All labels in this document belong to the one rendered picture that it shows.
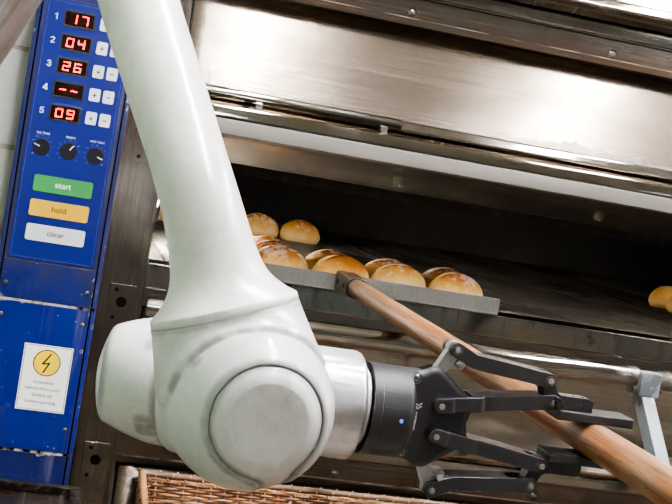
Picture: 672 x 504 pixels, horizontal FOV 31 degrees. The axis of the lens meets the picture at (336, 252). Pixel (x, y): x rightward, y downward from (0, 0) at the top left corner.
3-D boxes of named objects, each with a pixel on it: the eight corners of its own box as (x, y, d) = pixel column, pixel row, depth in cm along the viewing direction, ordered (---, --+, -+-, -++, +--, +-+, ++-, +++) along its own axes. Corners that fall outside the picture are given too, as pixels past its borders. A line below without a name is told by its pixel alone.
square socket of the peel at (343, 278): (365, 300, 193) (369, 280, 193) (343, 297, 192) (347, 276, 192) (353, 292, 202) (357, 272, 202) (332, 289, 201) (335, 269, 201)
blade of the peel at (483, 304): (497, 315, 208) (500, 299, 207) (178, 266, 196) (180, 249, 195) (437, 286, 243) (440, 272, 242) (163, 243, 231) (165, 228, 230)
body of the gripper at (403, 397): (357, 347, 103) (460, 362, 105) (339, 444, 104) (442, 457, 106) (378, 364, 96) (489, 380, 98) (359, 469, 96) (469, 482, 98)
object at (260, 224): (239, 233, 291) (243, 211, 291) (234, 231, 298) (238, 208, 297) (280, 240, 294) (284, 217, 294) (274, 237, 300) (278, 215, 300)
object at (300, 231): (280, 240, 294) (284, 217, 294) (276, 237, 300) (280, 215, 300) (320, 246, 296) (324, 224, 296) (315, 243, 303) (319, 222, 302)
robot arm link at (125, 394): (268, 453, 103) (299, 479, 90) (83, 430, 100) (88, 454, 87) (287, 327, 104) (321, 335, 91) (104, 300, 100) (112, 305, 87)
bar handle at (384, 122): (191, 117, 183) (189, 119, 185) (399, 154, 190) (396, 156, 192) (196, 80, 184) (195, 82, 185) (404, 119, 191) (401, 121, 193)
